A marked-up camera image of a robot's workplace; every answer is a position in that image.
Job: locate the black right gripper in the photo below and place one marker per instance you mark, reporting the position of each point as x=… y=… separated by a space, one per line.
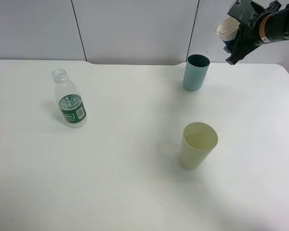
x=252 y=17

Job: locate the blue sleeved cream cup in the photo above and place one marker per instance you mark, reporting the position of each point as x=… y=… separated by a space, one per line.
x=227 y=28

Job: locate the clear green label water bottle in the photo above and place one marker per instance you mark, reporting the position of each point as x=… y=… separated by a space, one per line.
x=69 y=100

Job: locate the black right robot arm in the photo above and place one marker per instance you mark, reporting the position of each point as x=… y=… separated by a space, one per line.
x=276 y=27

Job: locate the light teal tall cup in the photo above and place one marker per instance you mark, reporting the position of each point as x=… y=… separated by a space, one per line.
x=195 y=71

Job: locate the pale green plastic cup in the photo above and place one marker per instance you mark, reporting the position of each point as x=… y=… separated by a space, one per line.
x=198 y=140

